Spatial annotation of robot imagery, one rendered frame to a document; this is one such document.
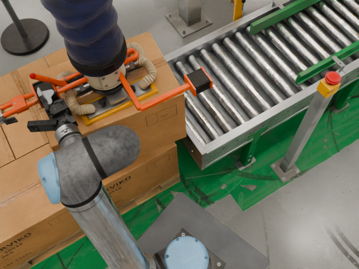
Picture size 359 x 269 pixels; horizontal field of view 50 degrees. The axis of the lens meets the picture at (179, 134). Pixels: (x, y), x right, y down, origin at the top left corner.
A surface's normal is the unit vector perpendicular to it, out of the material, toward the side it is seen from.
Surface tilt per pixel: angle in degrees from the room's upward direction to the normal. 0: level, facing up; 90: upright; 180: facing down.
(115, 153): 50
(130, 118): 90
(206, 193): 0
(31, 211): 0
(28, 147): 0
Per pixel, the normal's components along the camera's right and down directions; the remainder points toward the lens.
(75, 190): 0.36, 0.58
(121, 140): 0.60, -0.49
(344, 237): -0.03, -0.47
